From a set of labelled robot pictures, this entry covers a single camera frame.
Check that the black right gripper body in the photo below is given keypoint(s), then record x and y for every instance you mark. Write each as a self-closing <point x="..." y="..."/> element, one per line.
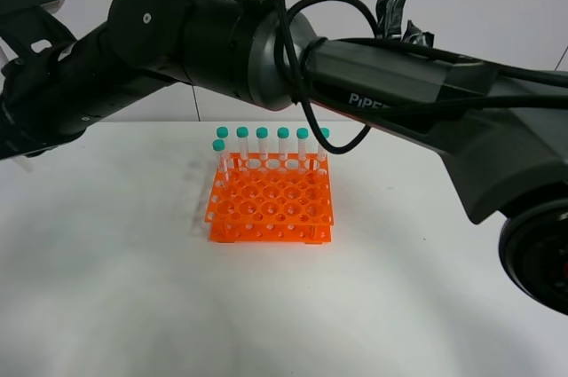
<point x="52" y="90"/>

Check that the green-capped test tube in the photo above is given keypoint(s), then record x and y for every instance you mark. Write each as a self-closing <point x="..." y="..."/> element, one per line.
<point x="22" y="161"/>

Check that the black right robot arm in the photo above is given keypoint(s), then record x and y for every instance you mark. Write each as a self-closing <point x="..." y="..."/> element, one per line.
<point x="501" y="131"/>

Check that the back-row tube far left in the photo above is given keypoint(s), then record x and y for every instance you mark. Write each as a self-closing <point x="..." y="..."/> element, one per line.
<point x="223" y="134"/>

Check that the back-row tube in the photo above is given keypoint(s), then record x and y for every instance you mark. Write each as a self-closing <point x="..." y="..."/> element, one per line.
<point x="223" y="134"/>
<point x="243" y="138"/>
<point x="283" y="136"/>
<point x="302" y="135"/>
<point x="262" y="139"/>
<point x="322" y="152"/>

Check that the second-row tube left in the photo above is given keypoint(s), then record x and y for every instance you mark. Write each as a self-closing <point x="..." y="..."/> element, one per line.
<point x="222" y="160"/>

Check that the orange test tube rack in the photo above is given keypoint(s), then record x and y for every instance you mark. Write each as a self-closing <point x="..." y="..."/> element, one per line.
<point x="271" y="201"/>

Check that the back-row tube far right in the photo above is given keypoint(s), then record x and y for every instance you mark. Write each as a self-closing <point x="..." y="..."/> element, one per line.
<point x="322" y="152"/>

